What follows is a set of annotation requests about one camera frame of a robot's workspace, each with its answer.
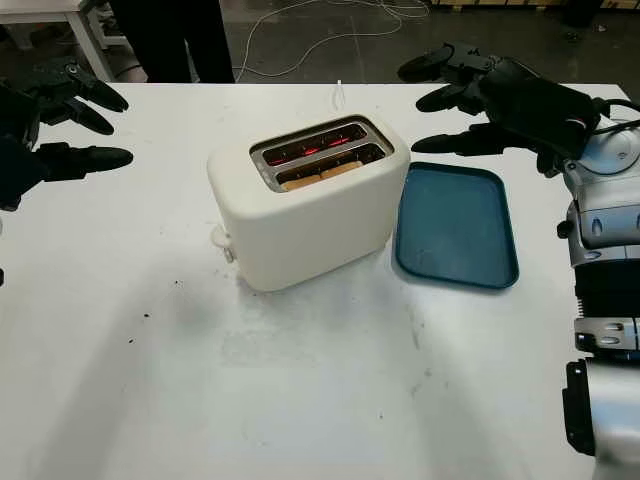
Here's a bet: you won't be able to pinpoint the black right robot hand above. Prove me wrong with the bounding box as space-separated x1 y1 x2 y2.
397 42 567 178

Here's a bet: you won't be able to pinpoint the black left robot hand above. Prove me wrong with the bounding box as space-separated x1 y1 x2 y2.
0 55 135 180

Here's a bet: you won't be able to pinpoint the toast slice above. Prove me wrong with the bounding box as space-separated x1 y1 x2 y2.
279 158 364 192

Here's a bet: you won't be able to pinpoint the person in black trousers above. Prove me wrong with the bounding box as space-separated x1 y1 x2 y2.
109 0 236 84

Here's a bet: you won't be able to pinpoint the cream two-slot toaster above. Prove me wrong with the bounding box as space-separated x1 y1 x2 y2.
206 113 412 294

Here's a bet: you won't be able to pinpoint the stacked wooden crates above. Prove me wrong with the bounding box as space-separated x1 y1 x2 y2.
432 0 564 7

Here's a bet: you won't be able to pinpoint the black bulky object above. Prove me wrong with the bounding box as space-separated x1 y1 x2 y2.
562 0 601 29

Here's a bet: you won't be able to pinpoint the blue plastic tray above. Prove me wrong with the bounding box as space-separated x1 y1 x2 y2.
391 160 520 290

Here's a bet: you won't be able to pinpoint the white floor cable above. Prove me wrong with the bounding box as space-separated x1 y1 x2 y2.
234 0 432 84

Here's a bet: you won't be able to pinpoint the white toaster power cord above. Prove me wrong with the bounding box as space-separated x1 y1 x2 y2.
329 79 347 114

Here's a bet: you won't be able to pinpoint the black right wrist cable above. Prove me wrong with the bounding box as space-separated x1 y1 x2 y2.
592 97 640 135

